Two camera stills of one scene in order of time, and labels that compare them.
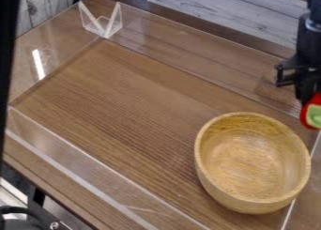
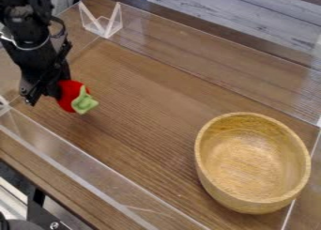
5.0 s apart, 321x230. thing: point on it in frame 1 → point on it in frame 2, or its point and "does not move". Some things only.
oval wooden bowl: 252,161 does not move
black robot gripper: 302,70 → 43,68
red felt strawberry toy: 311,113 → 74,97
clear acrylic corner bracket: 104,25 does not move
